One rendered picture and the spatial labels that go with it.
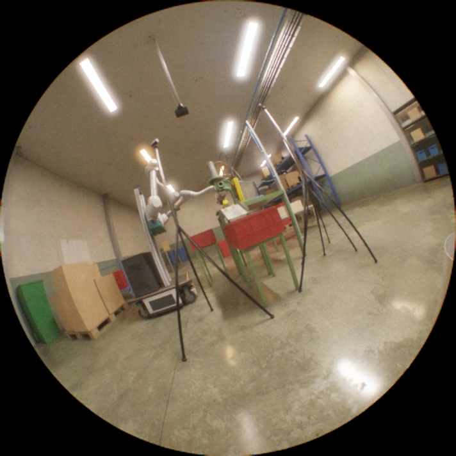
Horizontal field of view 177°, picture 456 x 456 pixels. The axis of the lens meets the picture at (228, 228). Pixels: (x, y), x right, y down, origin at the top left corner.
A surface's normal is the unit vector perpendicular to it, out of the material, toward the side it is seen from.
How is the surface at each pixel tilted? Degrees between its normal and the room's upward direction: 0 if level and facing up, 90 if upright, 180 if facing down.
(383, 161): 90
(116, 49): 180
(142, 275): 90
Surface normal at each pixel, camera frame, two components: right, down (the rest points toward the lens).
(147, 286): 0.29, -0.14
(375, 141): -0.93, 0.36
